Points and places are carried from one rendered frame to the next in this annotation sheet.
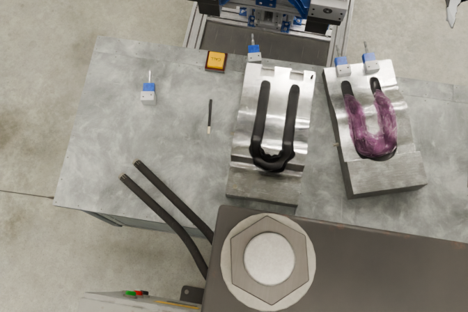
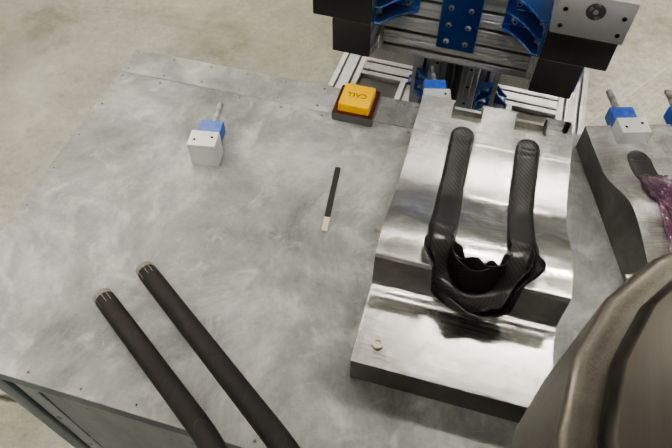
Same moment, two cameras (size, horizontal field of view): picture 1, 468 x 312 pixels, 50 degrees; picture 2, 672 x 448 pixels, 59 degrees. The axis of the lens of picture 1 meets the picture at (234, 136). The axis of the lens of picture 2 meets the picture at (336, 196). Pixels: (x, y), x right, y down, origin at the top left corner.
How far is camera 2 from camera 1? 1.00 m
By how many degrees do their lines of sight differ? 21
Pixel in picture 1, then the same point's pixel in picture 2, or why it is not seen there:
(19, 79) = (20, 191)
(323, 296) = not seen: outside the picture
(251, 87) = (429, 137)
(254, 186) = (428, 351)
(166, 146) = (224, 247)
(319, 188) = not seen: hidden behind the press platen
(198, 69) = (317, 116)
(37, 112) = not seen: hidden behind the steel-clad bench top
